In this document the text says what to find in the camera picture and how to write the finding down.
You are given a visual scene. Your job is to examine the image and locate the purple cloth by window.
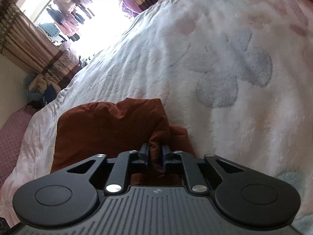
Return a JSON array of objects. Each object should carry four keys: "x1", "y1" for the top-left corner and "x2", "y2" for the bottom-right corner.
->
[{"x1": 118, "y1": 0, "x2": 142, "y2": 19}]

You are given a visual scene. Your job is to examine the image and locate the rust brown padded garment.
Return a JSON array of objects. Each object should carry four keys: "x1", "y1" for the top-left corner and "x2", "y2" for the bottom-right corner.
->
[{"x1": 51, "y1": 98, "x2": 196, "y2": 186}]

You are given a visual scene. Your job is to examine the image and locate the hanging clothes outside window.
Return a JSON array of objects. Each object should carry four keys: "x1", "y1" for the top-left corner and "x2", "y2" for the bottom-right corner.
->
[{"x1": 34, "y1": 0, "x2": 95, "y2": 46}]

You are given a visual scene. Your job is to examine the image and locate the white floral fleece blanket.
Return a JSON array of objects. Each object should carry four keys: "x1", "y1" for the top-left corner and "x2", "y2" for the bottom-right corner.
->
[{"x1": 1, "y1": 0, "x2": 312, "y2": 234}]

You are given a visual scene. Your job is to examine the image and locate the mauve quilted pillow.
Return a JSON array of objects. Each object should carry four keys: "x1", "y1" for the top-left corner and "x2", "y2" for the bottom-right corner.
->
[{"x1": 0, "y1": 106, "x2": 38, "y2": 186}]

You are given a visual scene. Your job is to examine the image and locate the striped brown curtain left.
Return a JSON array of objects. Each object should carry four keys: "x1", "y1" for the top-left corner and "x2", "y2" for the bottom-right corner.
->
[{"x1": 1, "y1": 0, "x2": 80, "y2": 89}]

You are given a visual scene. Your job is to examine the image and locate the pile of clothes in corner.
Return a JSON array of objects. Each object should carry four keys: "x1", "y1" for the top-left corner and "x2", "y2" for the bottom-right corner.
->
[{"x1": 23, "y1": 74, "x2": 61, "y2": 110}]

